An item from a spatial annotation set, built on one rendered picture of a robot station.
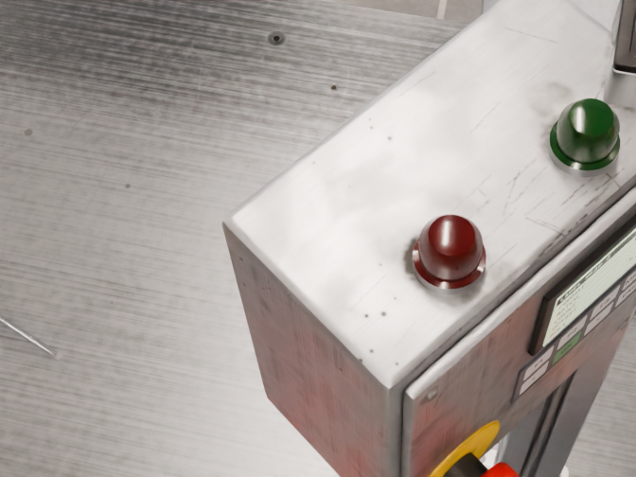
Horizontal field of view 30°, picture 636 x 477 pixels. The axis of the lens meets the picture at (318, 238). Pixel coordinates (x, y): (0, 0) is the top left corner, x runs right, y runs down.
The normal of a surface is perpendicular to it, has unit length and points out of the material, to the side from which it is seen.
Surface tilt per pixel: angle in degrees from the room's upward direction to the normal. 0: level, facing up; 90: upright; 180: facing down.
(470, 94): 0
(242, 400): 0
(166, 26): 0
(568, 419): 90
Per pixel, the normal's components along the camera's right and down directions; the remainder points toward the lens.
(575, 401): -0.23, 0.87
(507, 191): -0.05, -0.46
